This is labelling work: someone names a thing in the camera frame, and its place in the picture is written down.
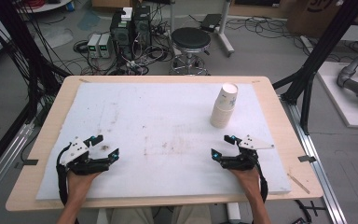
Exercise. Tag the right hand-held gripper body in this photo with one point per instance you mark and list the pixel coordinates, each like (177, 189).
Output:
(245, 157)

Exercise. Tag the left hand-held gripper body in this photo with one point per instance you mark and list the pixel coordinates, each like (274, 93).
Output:
(76, 155)

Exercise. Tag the stack of white paper cups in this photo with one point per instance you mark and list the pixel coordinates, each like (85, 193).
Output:
(223, 107)

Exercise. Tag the person's right hand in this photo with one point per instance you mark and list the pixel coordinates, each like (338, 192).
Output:
(247, 183)

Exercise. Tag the person's left hand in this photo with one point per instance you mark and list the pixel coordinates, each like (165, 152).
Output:
(79, 183)

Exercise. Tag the white table leg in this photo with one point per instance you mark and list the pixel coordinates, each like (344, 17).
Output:
(233, 213)

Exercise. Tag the white foam mat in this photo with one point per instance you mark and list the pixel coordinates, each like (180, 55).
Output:
(167, 124)

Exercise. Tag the thin wooden stick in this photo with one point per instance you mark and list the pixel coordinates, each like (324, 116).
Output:
(298, 183)

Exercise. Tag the light wooden table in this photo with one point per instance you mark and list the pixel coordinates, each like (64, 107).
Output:
(292, 118)

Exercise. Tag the person's beige trouser legs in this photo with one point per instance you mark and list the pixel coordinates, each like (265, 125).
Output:
(192, 215)

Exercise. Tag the grey power supply unit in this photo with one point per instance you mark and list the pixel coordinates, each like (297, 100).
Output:
(104, 46)
(93, 46)

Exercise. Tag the black round stool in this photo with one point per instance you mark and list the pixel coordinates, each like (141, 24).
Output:
(190, 39)

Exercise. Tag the black computer tower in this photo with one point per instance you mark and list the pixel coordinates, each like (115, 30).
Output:
(142, 26)
(121, 32)

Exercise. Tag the white metal stand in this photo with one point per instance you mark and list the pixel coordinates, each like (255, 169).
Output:
(224, 28)

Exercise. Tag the white floor board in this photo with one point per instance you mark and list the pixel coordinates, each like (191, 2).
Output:
(345, 102)

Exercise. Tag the black box on stand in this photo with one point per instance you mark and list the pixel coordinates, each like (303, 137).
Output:
(210, 21)

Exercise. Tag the blue tape roll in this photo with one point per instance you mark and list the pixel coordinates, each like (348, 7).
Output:
(70, 6)

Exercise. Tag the white round table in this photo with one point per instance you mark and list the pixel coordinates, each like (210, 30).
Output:
(43, 5)

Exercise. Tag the cardboard box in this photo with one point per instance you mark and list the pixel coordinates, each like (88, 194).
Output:
(317, 15)

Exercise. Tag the aluminium floor rail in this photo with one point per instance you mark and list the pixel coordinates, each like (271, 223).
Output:
(4, 158)
(313, 161)

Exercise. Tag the black metal frame post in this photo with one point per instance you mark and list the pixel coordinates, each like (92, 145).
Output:
(320, 49)
(21, 46)

